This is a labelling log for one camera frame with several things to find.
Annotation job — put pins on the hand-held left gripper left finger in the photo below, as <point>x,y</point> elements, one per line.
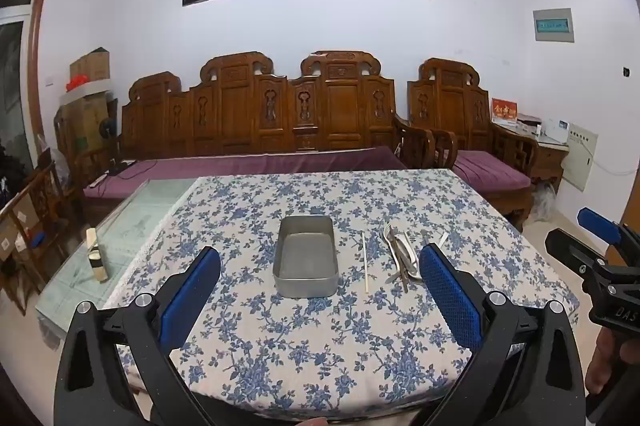
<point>192,293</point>

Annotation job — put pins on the wooden chair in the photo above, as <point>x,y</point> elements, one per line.
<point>35,226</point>

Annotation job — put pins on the white spoon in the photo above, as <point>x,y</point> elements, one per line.
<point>412,270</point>

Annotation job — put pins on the large brown cardboard box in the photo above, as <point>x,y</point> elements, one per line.
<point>87,120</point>

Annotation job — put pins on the wooden door frame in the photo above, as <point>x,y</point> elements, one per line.
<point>36,55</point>

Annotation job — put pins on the small brown cardboard box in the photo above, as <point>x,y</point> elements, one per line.
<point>90,64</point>

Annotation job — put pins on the wooden side table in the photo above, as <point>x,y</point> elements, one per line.
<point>547,155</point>

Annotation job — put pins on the carved wooden armchair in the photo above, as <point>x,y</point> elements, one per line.
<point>450,105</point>

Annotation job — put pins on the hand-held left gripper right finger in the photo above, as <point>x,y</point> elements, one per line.
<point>450,301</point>

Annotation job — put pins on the small beige and black bottle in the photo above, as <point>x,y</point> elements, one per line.
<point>96,256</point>

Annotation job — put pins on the red orange ornament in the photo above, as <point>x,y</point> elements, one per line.
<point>77,82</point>

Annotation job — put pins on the white wall panel door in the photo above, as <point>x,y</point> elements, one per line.
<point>582,155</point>

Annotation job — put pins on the rectangular metal tin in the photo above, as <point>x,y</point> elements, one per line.
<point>305,286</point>

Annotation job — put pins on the black small fan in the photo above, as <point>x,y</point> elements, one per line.
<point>107,128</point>

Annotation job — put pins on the red gift box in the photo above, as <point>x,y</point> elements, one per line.
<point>504,111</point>

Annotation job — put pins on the brown chopstick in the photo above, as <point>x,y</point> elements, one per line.
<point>397,278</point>

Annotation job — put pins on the flat white box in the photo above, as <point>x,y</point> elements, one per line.
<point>85,91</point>

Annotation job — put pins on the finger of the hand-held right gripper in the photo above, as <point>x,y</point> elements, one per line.
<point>597,222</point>
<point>567,247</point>

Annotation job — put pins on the blue floral tablecloth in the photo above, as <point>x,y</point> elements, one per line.
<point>350,356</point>

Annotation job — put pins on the carved wooden sofa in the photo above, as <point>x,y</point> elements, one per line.
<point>280,105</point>

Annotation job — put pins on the purple armchair cushion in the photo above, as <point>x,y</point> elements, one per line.
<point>490,171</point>

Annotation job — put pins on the grey wall electrical box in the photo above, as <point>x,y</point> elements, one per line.
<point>552,24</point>

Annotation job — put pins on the clear plastic bag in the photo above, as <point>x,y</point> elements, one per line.
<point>544,201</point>

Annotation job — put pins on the long purple sofa cushion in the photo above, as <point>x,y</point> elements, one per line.
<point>250,165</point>

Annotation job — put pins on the white device with blue label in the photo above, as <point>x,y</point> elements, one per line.
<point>556,129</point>

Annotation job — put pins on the person's right hand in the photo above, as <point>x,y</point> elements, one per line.
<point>602,361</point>

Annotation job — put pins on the black clothing pile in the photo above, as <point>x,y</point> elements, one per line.
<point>12,171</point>

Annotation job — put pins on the white plastic fork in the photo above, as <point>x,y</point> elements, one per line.
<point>391,241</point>

